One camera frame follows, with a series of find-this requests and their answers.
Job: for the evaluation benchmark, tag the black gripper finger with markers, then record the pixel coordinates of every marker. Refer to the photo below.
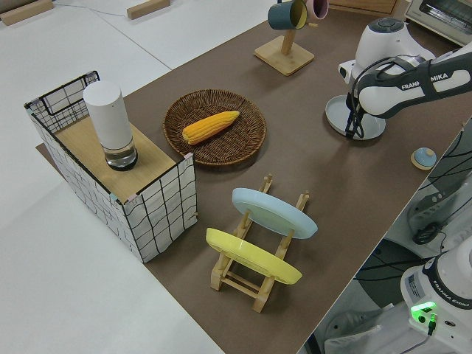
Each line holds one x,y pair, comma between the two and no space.
359,129
349,129

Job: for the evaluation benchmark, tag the gray round plate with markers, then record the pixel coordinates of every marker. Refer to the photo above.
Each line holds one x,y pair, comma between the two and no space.
335,112

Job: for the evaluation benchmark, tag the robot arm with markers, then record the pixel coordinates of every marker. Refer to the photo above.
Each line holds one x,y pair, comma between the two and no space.
387,101

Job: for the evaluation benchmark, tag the light blue plate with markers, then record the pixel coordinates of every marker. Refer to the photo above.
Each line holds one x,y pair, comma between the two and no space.
273,214

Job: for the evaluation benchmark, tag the yellow plate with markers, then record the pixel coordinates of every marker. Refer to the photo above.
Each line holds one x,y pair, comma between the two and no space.
254,260

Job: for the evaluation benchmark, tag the brown table mat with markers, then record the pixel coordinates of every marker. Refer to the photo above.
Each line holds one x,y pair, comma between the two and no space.
332,191

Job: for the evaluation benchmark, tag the wooden mug tree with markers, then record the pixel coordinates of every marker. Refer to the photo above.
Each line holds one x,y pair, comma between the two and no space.
284,59

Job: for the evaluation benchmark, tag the brown wicker basket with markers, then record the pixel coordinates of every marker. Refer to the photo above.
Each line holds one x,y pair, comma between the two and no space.
228,147

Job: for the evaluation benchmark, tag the pink mug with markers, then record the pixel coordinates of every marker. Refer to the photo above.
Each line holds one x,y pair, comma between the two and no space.
319,9

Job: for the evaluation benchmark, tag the wooden cabinet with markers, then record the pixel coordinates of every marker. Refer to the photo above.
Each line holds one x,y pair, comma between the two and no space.
368,5

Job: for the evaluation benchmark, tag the teal mug yellow inside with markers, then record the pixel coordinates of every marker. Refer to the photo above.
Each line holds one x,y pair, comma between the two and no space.
282,16

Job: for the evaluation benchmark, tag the white toaster oven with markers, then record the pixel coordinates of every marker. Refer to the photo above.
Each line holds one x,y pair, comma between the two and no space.
439,18

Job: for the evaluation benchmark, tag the yellow corn cob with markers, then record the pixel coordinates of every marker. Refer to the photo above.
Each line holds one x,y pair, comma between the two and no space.
210,127

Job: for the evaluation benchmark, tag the wooden dish rack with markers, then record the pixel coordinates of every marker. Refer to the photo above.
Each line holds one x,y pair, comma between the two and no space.
239,285

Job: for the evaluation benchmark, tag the wooden block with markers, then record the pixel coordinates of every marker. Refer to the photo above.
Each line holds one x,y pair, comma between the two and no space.
147,9
26,11

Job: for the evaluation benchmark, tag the white cylinder glass base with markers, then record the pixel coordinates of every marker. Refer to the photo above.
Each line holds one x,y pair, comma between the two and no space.
108,118

